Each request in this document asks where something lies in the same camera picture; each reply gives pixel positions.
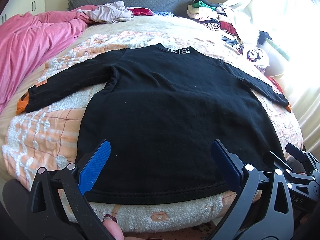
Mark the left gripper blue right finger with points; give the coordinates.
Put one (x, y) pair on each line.
(229, 169)

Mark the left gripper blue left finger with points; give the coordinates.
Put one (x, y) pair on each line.
(91, 165)

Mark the black sweater orange cuffs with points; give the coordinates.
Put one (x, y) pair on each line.
(160, 109)

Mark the pile of folded clothes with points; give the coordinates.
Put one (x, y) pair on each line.
(213, 17)

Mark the left hand red nails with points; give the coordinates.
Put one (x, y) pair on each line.
(110, 223)

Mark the floral fabric bag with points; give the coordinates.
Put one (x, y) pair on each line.
(258, 57)

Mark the beige bed sheet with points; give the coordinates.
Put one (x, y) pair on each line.
(172, 32)

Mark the pink duvet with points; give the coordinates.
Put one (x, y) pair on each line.
(28, 41)

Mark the white curtain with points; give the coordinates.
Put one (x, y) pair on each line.
(294, 28)

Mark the mauve crumpled garment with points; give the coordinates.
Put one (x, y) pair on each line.
(109, 13)

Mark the red satin pillow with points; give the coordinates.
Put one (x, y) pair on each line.
(140, 11)

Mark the cream wardrobe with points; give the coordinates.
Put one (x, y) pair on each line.
(15, 7)

